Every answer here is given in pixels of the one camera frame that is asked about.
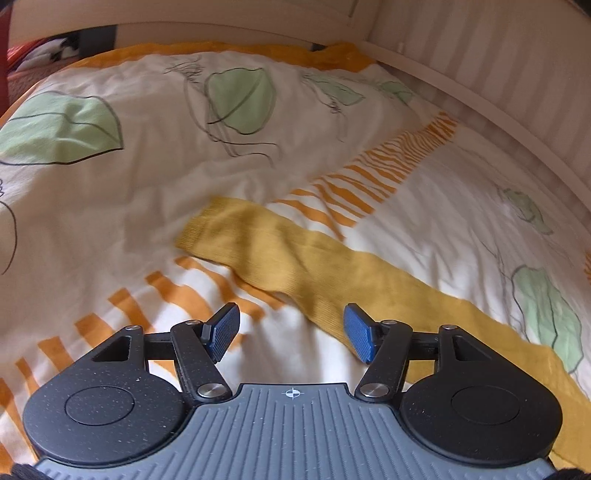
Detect leaf print duvet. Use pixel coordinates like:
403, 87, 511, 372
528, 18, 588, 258
0, 44, 591, 472

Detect yellow knit leggings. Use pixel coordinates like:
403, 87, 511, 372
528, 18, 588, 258
174, 196, 591, 472

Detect white wooden bed frame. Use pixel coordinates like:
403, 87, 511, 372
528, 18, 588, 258
367, 0, 591, 206

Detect white bed end board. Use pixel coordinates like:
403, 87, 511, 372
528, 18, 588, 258
8, 0, 370, 52

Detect orange bed sheet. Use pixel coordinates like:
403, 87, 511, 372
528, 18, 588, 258
65, 41, 375, 71

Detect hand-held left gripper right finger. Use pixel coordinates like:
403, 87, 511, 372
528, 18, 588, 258
342, 303, 498, 400

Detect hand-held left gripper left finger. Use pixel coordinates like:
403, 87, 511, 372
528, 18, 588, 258
92, 302, 242, 400

